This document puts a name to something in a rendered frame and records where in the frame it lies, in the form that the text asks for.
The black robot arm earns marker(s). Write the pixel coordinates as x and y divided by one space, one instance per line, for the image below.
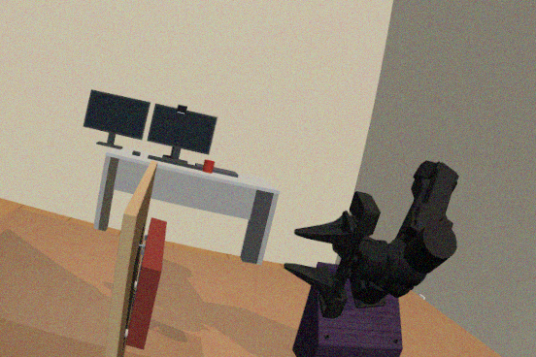
425 239

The dark red picture frame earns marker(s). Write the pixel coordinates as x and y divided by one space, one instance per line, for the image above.
146 287

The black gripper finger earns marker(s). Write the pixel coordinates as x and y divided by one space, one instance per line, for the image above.
337 232
317 277

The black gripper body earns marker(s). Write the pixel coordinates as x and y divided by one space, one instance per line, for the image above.
377 262

